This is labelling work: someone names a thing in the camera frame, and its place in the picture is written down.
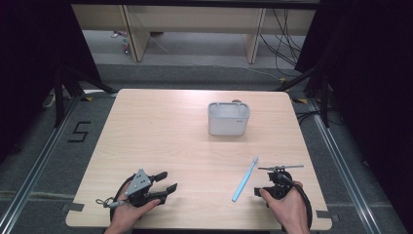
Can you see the black curtain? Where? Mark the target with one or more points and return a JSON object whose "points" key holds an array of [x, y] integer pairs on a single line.
{"points": [[32, 65], [373, 81]]}

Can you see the person's left hand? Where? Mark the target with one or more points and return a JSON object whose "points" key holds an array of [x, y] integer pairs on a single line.
{"points": [[125, 214]]}

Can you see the black tape patch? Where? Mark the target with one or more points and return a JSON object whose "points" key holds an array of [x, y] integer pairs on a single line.
{"points": [[74, 207], [326, 215]]}

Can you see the black metal stand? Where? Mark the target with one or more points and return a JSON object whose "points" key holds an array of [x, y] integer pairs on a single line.
{"points": [[59, 97], [324, 97]]}

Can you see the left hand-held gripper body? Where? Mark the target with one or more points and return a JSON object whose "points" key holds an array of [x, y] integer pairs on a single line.
{"points": [[139, 185]]}

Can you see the person's right hand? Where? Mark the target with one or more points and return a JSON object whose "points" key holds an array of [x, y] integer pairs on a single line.
{"points": [[290, 211]]}

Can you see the red and green floor clutter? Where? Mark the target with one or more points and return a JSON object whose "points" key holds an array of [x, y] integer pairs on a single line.
{"points": [[125, 45]]}

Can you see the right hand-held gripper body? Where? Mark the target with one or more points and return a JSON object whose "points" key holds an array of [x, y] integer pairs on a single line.
{"points": [[280, 185]]}

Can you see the grey toothbrush holder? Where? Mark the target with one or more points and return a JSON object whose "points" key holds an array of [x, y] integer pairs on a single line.
{"points": [[228, 122]]}

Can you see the light blue toothbrush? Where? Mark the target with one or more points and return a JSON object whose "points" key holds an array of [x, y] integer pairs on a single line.
{"points": [[244, 182]]}

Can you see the metal floor rail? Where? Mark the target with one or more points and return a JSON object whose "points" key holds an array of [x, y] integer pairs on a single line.
{"points": [[344, 172], [32, 172]]}

